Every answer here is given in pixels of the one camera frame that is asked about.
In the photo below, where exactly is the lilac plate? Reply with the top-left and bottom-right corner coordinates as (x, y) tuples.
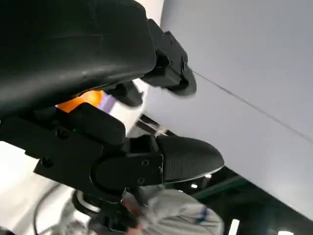
(98, 94), (117, 115)

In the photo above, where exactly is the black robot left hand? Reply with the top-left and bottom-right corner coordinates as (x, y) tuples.
(0, 0), (225, 204)

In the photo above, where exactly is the orange toy bread roll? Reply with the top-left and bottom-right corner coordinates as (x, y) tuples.
(55, 90), (105, 113)

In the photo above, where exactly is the person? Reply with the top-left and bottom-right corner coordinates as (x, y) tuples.
(123, 187), (225, 235)

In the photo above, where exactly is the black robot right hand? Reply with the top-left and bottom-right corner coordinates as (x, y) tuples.
(97, 189), (139, 233)

